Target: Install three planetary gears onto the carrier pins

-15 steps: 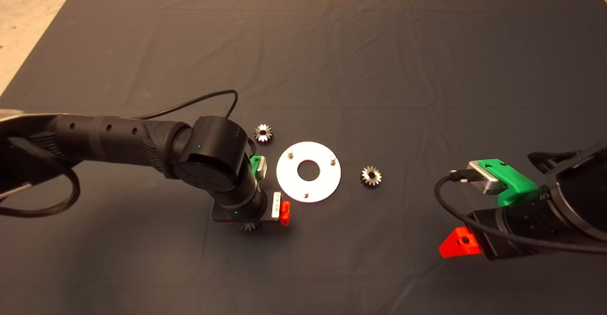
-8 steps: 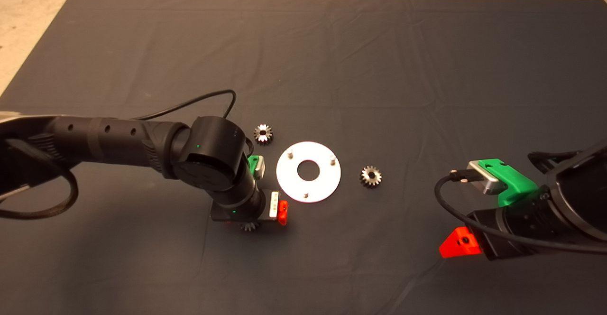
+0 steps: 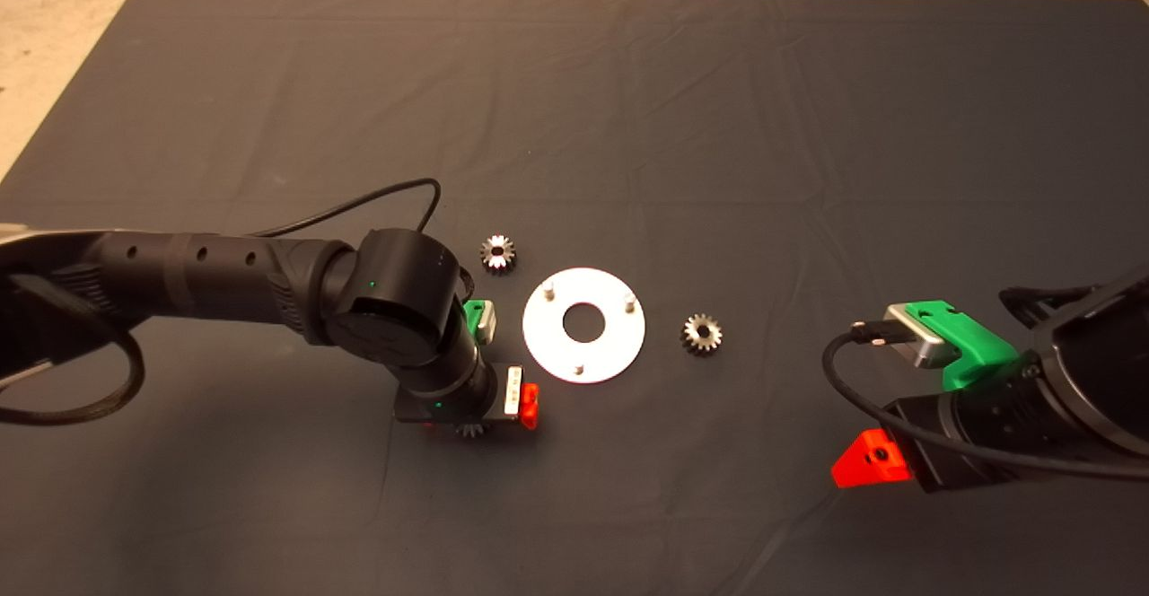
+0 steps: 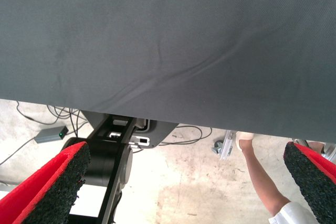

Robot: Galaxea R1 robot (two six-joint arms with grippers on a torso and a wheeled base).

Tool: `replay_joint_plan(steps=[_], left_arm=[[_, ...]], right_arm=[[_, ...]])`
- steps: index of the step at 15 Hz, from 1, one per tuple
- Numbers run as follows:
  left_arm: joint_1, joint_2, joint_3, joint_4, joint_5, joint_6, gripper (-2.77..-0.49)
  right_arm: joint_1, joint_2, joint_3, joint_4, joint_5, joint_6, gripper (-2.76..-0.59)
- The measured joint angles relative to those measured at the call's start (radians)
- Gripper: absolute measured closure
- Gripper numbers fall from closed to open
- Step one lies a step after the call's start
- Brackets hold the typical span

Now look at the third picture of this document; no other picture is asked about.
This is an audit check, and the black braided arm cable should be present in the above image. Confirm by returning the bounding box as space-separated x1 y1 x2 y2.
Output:
0 277 146 426

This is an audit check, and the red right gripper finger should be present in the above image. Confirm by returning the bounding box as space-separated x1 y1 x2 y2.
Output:
831 428 915 489

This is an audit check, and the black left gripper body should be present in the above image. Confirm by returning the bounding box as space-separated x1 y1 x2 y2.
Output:
395 363 526 426

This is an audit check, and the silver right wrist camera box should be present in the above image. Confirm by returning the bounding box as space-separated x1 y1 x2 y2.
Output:
884 303 960 370

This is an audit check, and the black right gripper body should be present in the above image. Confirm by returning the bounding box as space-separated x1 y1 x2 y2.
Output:
884 363 1069 493

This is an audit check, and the dark grey table cloth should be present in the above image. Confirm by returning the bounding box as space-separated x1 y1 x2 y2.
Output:
0 0 1149 596

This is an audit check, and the round metal carrier plate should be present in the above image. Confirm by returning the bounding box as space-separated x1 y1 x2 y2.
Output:
522 267 646 384

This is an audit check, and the black right camera cable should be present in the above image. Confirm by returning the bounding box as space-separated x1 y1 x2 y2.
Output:
822 320 1149 480

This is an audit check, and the green right camera mount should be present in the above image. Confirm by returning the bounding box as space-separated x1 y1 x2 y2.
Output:
905 300 1022 390

